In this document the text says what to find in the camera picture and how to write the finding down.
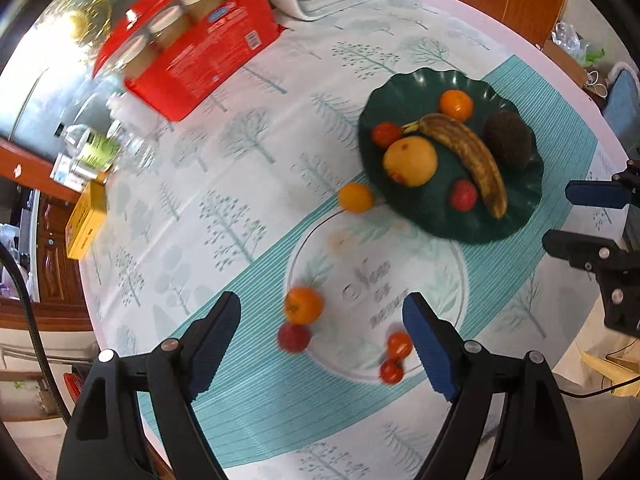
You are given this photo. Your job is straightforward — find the large yellow orange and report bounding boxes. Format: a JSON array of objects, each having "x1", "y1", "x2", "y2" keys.
[{"x1": 383, "y1": 136, "x2": 438, "y2": 188}]

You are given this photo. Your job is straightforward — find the clear drinking glass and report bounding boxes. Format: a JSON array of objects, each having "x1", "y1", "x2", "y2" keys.
[{"x1": 115, "y1": 125, "x2": 157, "y2": 174}]

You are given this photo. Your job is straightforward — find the small white blue box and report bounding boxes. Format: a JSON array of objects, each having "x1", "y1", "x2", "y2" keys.
[{"x1": 50, "y1": 153, "x2": 86, "y2": 193}]

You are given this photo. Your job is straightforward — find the kitchen counter cabinet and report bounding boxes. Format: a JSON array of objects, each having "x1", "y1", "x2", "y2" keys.
[{"x1": 1, "y1": 139, "x2": 92, "y2": 332}]

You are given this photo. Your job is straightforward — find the cherry tomato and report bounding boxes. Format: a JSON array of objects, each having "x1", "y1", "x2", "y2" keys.
[
  {"x1": 378, "y1": 359, "x2": 405, "y2": 385},
  {"x1": 387, "y1": 332, "x2": 413, "y2": 361}
]

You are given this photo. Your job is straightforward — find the brown spotted banana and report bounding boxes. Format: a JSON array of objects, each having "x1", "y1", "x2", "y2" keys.
[{"x1": 400, "y1": 113, "x2": 508, "y2": 219}]

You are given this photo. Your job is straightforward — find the plastic bag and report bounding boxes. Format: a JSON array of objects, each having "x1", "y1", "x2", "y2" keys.
[{"x1": 551, "y1": 21, "x2": 605, "y2": 67}]

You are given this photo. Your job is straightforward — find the white plastic bottle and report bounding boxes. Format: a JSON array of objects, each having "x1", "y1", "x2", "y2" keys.
[{"x1": 106, "y1": 92, "x2": 166, "y2": 136}]

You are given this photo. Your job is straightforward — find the small mandarin with stem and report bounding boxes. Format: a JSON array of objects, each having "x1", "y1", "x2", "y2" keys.
[{"x1": 284, "y1": 286, "x2": 324, "y2": 325}]

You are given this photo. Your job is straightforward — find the blue cushion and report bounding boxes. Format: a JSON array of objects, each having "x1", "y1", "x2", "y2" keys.
[{"x1": 602, "y1": 62, "x2": 639, "y2": 156}]

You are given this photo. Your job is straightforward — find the dark green scalloped plate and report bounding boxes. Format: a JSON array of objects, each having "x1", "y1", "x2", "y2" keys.
[{"x1": 358, "y1": 67, "x2": 544, "y2": 245}]

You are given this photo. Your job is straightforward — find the red tomato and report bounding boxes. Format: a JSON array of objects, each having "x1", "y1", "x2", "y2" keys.
[{"x1": 371, "y1": 122, "x2": 402, "y2": 150}]

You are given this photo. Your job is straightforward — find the dark red wrinkled fruit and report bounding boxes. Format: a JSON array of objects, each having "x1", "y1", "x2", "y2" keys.
[{"x1": 277, "y1": 323, "x2": 311, "y2": 353}]

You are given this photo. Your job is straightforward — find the clear glass bottle green label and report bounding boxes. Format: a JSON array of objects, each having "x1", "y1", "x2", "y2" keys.
[{"x1": 54, "y1": 124, "x2": 120, "y2": 184}]

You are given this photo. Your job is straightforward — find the small yellow kumquat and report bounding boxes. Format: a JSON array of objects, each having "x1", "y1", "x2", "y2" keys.
[{"x1": 337, "y1": 182, "x2": 375, "y2": 214}]

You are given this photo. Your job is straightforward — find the dark avocado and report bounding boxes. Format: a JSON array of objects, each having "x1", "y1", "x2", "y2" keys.
[{"x1": 483, "y1": 110, "x2": 533, "y2": 172}]

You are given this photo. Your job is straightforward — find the red strawberry fruit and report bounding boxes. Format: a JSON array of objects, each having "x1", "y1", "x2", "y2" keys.
[{"x1": 448, "y1": 179, "x2": 478, "y2": 212}]

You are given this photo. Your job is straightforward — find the large orange mandarin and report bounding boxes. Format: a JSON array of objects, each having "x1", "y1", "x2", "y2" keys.
[{"x1": 438, "y1": 89, "x2": 474, "y2": 122}]

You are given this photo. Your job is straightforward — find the yellow tin box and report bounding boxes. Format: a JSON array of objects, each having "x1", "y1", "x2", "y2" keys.
[{"x1": 65, "y1": 181, "x2": 107, "y2": 260}]

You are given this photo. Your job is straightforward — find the golden door ornament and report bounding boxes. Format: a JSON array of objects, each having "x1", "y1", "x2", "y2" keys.
[{"x1": 62, "y1": 0, "x2": 112, "y2": 46}]

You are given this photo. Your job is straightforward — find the red paper cup package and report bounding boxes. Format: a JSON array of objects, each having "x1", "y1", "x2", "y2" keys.
[{"x1": 92, "y1": 0, "x2": 282, "y2": 122}]

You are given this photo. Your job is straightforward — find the tree pattern tablecloth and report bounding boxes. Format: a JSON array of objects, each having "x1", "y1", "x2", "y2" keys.
[{"x1": 80, "y1": 0, "x2": 626, "y2": 479}]

